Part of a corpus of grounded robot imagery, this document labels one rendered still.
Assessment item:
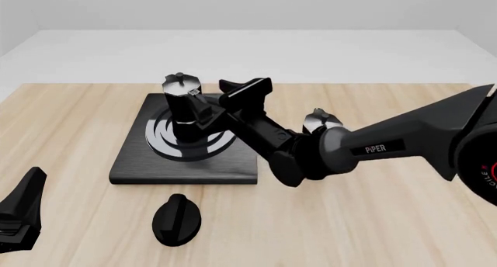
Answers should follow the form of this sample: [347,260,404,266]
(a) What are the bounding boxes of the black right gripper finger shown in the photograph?
[202,104,231,131]
[218,78,245,99]

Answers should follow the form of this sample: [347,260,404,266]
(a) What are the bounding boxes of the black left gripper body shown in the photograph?
[0,218,42,251]

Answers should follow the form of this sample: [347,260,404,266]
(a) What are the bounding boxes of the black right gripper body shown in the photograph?
[221,89,269,125]

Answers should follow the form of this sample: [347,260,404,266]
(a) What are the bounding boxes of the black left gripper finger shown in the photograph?
[0,166,48,231]

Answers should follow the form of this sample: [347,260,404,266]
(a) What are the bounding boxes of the silver and black moka pot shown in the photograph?
[301,106,343,136]
[162,71,217,143]

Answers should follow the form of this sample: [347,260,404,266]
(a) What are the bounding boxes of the flat black stove plate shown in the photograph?
[109,92,259,186]

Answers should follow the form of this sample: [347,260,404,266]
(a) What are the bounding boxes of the round black stove knob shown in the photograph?
[151,192,203,247]

